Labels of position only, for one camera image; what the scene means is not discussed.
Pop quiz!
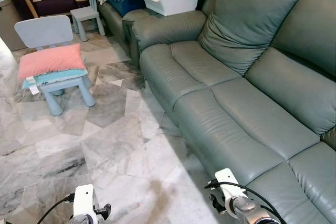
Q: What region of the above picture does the pink dotted pillow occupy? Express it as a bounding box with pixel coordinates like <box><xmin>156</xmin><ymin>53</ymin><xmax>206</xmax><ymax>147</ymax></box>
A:
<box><xmin>17</xmin><ymin>44</ymin><xmax>88</xmax><ymax>83</ymax></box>

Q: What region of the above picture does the green leather sofa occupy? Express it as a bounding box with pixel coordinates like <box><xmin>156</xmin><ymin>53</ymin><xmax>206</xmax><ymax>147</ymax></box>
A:
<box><xmin>123</xmin><ymin>0</ymin><xmax>336</xmax><ymax>224</ymax></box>
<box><xmin>99</xmin><ymin>1</ymin><xmax>138</xmax><ymax>57</ymax></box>

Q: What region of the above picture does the teal seat cushion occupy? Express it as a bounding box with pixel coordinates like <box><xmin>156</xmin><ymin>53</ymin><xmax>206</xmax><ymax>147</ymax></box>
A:
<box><xmin>22</xmin><ymin>68</ymin><xmax>89</xmax><ymax>89</ymax></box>

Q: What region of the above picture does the light blue child chair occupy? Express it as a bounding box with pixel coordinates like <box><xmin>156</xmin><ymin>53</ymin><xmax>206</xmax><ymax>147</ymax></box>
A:
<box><xmin>14</xmin><ymin>15</ymin><xmax>97</xmax><ymax>116</ymax></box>
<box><xmin>70</xmin><ymin>0</ymin><xmax>106</xmax><ymax>42</ymax></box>

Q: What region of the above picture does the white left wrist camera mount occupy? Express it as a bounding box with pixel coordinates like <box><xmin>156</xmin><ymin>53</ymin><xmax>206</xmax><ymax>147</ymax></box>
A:
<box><xmin>72</xmin><ymin>184</ymin><xmax>98</xmax><ymax>219</ymax></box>

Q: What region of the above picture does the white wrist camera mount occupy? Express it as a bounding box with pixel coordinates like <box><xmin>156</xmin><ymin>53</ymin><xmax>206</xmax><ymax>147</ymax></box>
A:
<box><xmin>72</xmin><ymin>184</ymin><xmax>98</xmax><ymax>219</ymax></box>
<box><xmin>214</xmin><ymin>168</ymin><xmax>247</xmax><ymax>206</ymax></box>

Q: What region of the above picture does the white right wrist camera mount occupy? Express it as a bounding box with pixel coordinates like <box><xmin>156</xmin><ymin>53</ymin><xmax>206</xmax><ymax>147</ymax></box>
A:
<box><xmin>214</xmin><ymin>168</ymin><xmax>247</xmax><ymax>206</ymax></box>

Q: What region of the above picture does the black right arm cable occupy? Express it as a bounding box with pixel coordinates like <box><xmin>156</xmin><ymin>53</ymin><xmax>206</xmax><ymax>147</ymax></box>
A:
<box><xmin>205</xmin><ymin>180</ymin><xmax>287</xmax><ymax>224</ymax></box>

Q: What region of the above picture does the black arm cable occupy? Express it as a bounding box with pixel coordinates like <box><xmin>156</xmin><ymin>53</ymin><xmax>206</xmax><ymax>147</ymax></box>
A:
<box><xmin>205</xmin><ymin>180</ymin><xmax>287</xmax><ymax>224</ymax></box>
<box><xmin>36</xmin><ymin>195</ymin><xmax>75</xmax><ymax>224</ymax></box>

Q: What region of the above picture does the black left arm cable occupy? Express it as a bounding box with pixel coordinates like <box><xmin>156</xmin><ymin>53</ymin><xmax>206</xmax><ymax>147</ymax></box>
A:
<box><xmin>36</xmin><ymin>195</ymin><xmax>75</xmax><ymax>224</ymax></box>

